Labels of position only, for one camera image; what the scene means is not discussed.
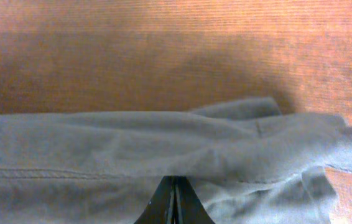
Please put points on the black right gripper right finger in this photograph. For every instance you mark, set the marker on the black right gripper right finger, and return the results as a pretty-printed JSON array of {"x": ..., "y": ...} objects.
[{"x": 188, "y": 208}]

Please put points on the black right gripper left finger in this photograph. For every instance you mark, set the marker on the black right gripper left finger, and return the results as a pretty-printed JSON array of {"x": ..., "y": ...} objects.
[{"x": 160, "y": 209}]

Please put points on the grey shorts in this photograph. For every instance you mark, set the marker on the grey shorts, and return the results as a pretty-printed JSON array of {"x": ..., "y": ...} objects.
[{"x": 246, "y": 161}]

